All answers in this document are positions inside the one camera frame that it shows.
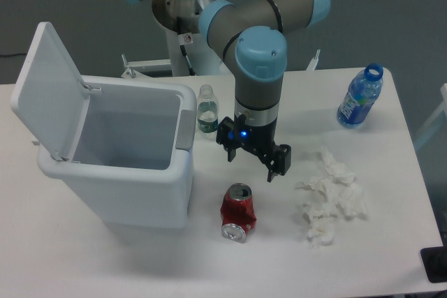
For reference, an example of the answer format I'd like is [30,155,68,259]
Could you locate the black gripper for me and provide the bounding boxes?
[216,117,291,182]

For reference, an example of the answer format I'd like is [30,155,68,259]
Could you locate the clear small water bottle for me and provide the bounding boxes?
[196,84,219,140]

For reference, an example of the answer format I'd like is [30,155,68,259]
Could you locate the blue plastic drink bottle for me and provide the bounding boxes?
[337,63,383,128]

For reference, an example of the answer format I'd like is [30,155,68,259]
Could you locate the white plastic trash bin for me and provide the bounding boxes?
[10,22,196,228]

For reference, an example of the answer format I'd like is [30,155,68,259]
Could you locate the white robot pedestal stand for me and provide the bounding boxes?
[122,0,331,78]

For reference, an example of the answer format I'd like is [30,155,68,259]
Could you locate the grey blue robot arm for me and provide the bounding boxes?
[129,0,331,179]

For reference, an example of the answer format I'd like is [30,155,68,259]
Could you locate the crumpled white tissue paper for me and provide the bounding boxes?
[295,147,368,248]

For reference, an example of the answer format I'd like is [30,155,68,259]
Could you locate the crushed red soda can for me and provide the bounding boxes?
[220,183,257,243]

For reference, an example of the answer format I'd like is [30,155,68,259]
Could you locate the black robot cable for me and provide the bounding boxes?
[176,17,196,76]

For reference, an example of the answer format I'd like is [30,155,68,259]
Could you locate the black device at edge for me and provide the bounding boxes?
[420,246,446,283]

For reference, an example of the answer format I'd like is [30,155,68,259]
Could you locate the white furniture at right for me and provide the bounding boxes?
[413,83,446,151]

